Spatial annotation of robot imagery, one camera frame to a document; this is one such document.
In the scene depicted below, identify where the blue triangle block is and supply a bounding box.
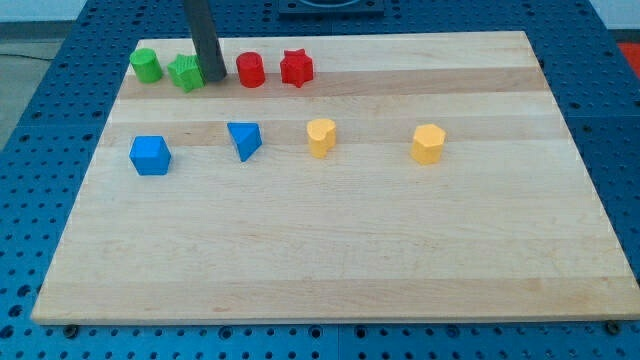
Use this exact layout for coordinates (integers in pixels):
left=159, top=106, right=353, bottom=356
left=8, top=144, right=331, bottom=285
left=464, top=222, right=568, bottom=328
left=227, top=122, right=262, bottom=162

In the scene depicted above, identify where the blue cube block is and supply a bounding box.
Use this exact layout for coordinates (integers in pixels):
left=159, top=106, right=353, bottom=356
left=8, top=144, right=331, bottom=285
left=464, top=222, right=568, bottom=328
left=129, top=135, right=171, bottom=176

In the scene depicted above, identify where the yellow heart block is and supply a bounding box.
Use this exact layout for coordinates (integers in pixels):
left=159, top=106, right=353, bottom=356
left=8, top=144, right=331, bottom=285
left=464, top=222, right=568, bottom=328
left=306, top=118, right=337, bottom=159

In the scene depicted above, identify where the light wooden board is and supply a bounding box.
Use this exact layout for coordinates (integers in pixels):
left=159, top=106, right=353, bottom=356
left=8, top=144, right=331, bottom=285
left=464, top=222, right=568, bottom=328
left=32, top=31, right=639, bottom=325

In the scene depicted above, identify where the red star block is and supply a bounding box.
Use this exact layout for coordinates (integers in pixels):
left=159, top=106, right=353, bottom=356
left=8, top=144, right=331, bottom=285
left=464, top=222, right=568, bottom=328
left=280, top=49, right=314, bottom=88

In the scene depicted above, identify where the yellow hexagon block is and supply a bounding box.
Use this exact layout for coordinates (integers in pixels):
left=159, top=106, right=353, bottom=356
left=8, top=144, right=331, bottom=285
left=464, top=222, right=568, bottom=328
left=410, top=124, right=446, bottom=165

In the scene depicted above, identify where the red cylinder block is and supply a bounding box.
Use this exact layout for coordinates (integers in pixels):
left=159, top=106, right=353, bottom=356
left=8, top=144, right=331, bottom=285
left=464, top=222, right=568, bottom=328
left=236, top=52, right=266, bottom=88

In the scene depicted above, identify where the green star block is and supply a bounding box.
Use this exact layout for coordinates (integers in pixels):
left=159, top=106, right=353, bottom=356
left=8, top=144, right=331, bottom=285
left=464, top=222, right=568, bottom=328
left=167, top=54, right=205, bottom=93

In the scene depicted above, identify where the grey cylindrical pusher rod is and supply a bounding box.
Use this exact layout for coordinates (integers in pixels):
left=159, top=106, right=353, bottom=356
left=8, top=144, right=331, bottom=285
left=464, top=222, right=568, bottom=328
left=183, top=0, right=227, bottom=82

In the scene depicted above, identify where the green cylinder block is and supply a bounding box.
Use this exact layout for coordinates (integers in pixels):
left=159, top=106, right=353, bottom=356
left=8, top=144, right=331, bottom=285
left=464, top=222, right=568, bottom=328
left=129, top=48, right=163, bottom=84

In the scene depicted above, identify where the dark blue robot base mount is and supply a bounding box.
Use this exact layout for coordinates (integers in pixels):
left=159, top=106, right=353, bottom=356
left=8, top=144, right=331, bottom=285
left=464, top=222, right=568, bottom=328
left=276, top=0, right=385, bottom=18

